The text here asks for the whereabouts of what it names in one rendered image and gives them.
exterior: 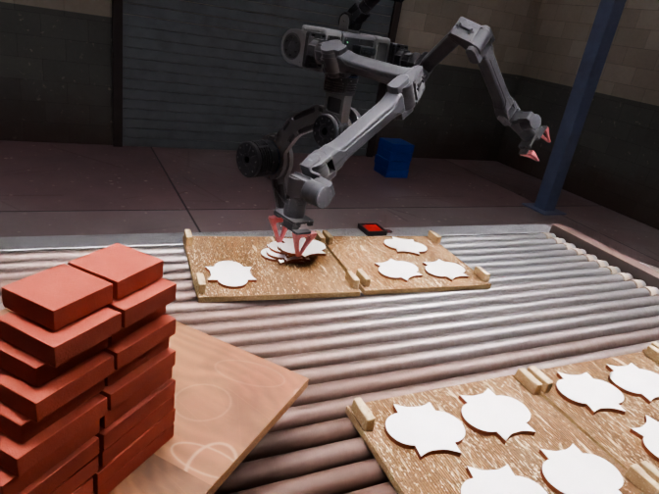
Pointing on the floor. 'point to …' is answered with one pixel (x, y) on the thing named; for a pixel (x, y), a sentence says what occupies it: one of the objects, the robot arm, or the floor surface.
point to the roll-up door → (123, 123)
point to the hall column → (578, 106)
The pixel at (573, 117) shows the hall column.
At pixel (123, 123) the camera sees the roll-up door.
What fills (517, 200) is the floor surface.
